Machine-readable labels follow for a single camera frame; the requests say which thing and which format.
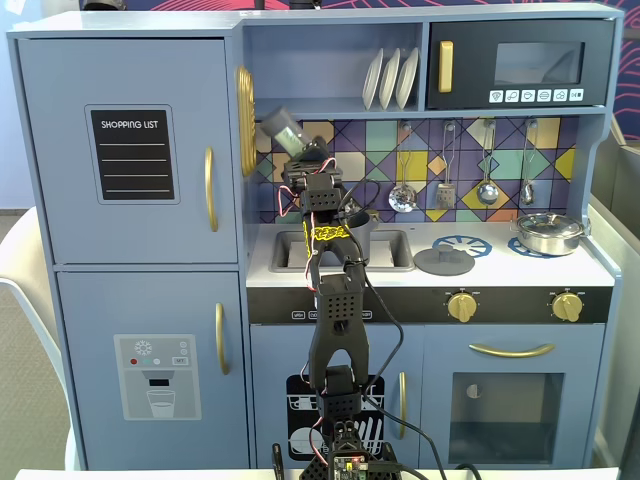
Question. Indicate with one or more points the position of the black shopping list board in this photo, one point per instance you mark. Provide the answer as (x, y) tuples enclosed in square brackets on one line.
[(132, 150)]

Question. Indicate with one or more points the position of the steel ladle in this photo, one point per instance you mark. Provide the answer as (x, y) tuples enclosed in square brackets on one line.
[(486, 193)]

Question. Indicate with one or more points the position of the toy microwave oven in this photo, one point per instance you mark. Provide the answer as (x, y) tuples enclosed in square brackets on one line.
[(475, 65)]

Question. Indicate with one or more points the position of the steel whisk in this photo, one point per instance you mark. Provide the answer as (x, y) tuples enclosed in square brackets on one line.
[(527, 192)]

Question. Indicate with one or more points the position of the blue oven door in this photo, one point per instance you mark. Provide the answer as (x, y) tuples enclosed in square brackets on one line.
[(440, 400)]

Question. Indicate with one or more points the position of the blue toy kitchen cabinet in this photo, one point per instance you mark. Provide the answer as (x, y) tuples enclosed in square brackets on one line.
[(525, 270)]

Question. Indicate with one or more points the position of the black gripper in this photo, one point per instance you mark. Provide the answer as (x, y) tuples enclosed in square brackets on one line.
[(316, 154)]

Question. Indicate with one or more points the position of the white plastic chair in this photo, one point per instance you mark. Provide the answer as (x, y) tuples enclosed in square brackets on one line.
[(30, 240)]

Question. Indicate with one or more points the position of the gray toy plate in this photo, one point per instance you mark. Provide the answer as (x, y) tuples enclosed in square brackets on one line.
[(372, 80), (390, 80), (408, 77)]

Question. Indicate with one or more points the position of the blue freezer door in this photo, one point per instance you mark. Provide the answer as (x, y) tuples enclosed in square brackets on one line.
[(90, 310)]

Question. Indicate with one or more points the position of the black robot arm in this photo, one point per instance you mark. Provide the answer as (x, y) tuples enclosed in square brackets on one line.
[(337, 310)]

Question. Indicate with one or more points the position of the gold ribbed oval fixture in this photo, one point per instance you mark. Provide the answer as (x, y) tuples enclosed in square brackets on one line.
[(245, 120)]

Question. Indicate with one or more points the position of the gray translucent salt shaker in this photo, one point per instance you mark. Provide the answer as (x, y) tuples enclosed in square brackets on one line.
[(282, 127)]

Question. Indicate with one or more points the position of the steel pot with lid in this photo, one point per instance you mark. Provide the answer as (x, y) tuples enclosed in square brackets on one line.
[(550, 235)]

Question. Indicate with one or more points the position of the robot controller board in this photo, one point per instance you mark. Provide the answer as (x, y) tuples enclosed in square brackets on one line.
[(350, 467)]

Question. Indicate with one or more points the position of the steel skimmer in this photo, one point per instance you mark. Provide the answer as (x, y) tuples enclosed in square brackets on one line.
[(402, 198)]

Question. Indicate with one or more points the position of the steel slotted spatula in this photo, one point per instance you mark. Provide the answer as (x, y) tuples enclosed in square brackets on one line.
[(445, 197)]

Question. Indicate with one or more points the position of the black white dishwasher sticker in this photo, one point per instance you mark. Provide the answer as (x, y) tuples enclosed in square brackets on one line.
[(295, 400)]

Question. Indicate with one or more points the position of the blue fridge door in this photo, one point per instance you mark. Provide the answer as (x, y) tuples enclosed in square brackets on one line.
[(60, 200)]

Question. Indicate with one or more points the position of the gray pot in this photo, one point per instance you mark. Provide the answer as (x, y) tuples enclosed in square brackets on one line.
[(364, 240)]

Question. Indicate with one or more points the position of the blue dishwasher door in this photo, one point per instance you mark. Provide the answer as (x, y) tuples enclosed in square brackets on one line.
[(270, 360)]

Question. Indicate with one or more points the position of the gray pot lid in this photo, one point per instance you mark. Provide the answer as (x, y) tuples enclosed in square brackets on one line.
[(445, 262)]

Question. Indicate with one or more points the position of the gray toy sink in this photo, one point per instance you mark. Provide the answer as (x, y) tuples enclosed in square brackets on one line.
[(395, 250)]

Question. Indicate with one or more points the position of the gold stove knob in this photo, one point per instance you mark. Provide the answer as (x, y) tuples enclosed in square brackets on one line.
[(567, 306), (461, 306)]

